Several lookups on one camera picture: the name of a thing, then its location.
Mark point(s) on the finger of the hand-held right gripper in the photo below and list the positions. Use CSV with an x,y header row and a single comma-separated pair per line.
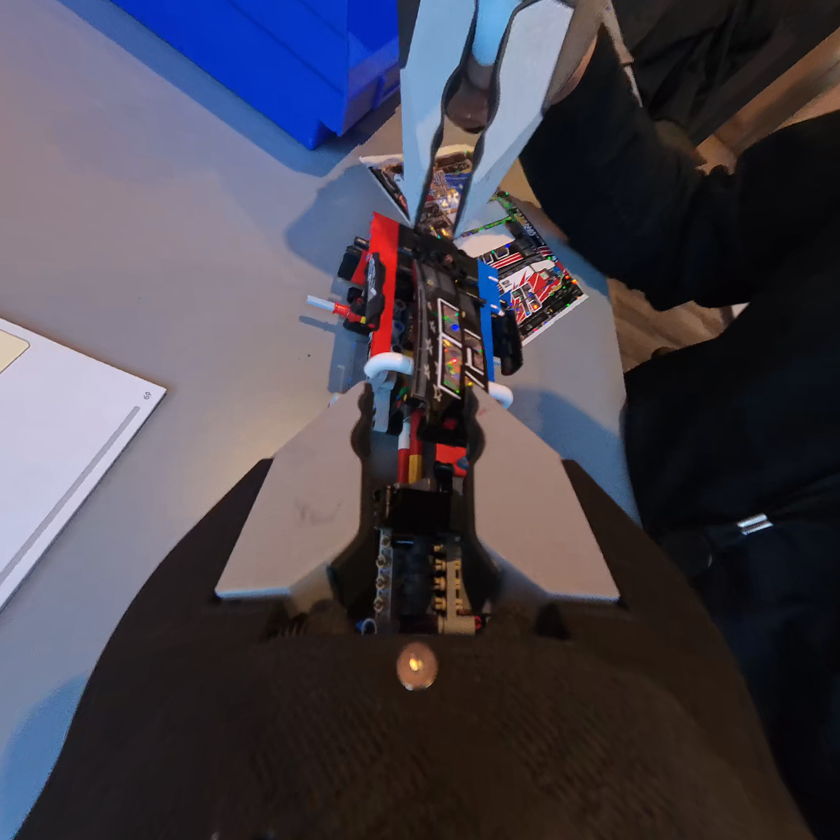
x,y
423,79
531,79

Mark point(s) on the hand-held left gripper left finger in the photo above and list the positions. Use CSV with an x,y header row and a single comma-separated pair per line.
x,y
295,512

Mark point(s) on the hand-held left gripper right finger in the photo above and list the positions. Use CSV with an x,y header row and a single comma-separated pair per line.
x,y
538,525

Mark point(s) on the black starred brick panel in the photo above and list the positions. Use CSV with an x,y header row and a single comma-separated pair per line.
x,y
453,341

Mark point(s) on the toy brick car model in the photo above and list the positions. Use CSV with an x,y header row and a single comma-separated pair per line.
x,y
384,295

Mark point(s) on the person's right hand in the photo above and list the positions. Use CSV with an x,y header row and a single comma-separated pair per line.
x,y
472,98

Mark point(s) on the black jacket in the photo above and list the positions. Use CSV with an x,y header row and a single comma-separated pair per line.
x,y
689,39

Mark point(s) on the blue plastic bin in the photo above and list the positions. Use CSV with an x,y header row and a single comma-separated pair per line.
x,y
262,39

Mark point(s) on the holographic sticker sheet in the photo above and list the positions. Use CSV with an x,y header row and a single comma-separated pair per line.
x,y
544,289

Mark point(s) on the open instruction booklet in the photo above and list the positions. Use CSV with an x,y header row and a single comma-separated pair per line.
x,y
65,426

